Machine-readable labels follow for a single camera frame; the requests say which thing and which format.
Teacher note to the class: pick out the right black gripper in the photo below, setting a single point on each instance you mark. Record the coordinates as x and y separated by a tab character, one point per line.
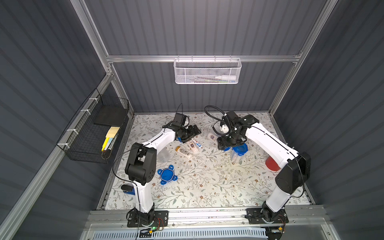
229	142

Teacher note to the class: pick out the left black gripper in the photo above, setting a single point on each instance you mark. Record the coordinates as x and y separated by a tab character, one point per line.
192	131

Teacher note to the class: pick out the small toothpaste tube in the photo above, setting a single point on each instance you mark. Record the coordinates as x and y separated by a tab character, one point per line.
197	144

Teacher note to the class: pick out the blue-lid clear jar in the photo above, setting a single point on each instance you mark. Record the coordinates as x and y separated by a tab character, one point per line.
163	156
212	137
238	153

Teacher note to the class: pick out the blue jar lid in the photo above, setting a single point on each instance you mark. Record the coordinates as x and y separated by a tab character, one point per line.
167	175

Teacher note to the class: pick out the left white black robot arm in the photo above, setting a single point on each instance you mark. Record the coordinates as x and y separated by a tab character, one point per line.
142	164

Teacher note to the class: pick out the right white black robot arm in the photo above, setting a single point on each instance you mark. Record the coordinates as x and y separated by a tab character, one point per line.
294	166

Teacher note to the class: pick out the red pen cup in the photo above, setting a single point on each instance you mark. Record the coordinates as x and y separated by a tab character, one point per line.
271	164

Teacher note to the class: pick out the white tube in basket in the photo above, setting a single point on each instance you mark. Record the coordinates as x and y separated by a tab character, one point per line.
226	78

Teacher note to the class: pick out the black notebook in basket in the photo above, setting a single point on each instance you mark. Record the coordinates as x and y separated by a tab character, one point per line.
110	116

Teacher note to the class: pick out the yellow sticky notes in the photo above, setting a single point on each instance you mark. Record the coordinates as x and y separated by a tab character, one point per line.
110	137

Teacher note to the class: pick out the blue small box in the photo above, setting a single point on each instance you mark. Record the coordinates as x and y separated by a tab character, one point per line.
128	189

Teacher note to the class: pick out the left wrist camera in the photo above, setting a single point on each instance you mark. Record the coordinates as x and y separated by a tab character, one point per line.
181	120

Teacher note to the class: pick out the white wire mesh basket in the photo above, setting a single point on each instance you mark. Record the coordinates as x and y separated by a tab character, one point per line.
202	71

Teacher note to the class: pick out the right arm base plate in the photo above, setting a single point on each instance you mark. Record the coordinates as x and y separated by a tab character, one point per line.
260	215

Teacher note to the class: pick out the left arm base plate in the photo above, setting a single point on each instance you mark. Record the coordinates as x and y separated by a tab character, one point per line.
136	218

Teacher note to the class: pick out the black wire wall basket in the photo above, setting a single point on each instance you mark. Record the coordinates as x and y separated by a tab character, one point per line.
83	140

